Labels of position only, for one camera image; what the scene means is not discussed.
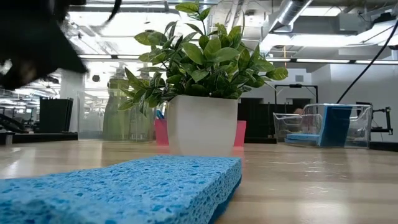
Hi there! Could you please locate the clear plastic organizer bin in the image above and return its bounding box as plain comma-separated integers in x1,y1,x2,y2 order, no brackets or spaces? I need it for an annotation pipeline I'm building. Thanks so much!
272,103,373,149

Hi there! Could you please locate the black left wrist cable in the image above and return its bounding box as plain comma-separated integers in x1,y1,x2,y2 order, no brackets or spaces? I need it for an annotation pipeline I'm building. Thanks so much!
104,0,123,23

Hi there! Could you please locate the green plant in white pot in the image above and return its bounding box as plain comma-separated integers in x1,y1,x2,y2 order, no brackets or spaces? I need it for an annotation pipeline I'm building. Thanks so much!
118,0,289,158

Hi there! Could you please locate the black cabinet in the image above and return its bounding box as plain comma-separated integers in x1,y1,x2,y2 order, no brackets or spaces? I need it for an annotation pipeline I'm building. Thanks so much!
39,98,75,134

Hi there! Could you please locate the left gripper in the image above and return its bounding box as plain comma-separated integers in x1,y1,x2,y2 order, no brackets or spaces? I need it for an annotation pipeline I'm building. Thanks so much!
0,0,88,91

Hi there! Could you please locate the black frame stand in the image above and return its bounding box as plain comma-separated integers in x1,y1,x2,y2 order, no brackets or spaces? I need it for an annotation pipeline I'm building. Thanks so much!
274,83,319,105

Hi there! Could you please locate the clear plastic tub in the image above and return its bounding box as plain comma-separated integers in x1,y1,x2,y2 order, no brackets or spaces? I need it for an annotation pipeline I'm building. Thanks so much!
77,79,156,142

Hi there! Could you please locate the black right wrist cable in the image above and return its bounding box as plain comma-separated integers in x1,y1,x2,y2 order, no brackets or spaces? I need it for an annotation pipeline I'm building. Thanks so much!
336,19,398,105

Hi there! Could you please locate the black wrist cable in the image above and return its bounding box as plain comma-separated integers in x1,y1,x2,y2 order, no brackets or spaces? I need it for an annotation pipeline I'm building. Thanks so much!
336,19,398,105
104,0,123,23

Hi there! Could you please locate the red plastic bin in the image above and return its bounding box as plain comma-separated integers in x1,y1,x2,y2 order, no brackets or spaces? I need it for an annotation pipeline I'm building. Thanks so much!
154,117,248,147

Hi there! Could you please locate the silver ceiling duct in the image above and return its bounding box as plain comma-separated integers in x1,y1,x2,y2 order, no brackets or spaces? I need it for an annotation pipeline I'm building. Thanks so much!
259,0,313,54

